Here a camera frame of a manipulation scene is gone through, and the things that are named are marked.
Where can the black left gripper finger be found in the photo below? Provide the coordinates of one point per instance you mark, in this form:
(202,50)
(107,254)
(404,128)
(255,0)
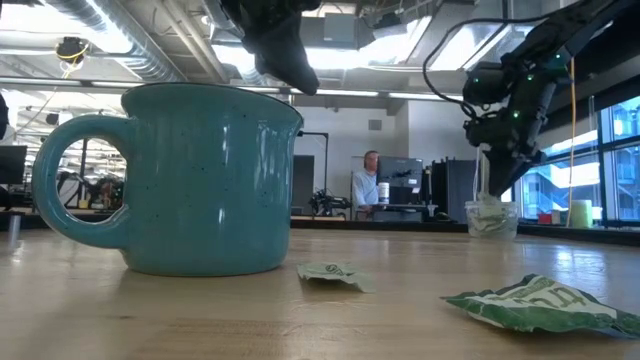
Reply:
(290,60)

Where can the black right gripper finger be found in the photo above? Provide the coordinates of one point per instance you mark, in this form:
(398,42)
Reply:
(502,172)

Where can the black background robot arm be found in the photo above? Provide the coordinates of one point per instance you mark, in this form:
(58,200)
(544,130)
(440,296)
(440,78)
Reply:
(327,202)

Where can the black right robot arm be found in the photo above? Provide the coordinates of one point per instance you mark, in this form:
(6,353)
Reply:
(575,30)

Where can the black partition panel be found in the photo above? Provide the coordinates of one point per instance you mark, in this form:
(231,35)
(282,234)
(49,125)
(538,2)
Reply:
(452,190)

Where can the clear plastic container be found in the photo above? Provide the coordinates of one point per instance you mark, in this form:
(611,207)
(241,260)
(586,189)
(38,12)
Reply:
(470,215)

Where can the red container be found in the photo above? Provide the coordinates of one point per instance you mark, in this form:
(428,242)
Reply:
(545,218)

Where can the yellow-green cylinder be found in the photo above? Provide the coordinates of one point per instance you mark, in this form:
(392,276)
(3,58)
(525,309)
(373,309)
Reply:
(580,214)

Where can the black monitor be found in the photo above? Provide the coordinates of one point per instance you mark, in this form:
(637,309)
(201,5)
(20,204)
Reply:
(400,172)
(12,165)

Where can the white canister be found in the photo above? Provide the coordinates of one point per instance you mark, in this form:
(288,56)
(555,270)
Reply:
(383,192)

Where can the person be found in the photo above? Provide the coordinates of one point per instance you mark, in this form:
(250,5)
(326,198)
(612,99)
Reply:
(365,187)

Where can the teal speckled enamel mug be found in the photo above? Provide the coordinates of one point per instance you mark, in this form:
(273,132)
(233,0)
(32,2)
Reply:
(210,190)

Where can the black aluminium table frame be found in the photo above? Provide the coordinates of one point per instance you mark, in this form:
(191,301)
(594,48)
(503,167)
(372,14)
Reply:
(400,226)

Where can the silver ceiling duct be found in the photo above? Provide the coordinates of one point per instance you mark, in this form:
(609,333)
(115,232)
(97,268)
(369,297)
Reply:
(135,45)

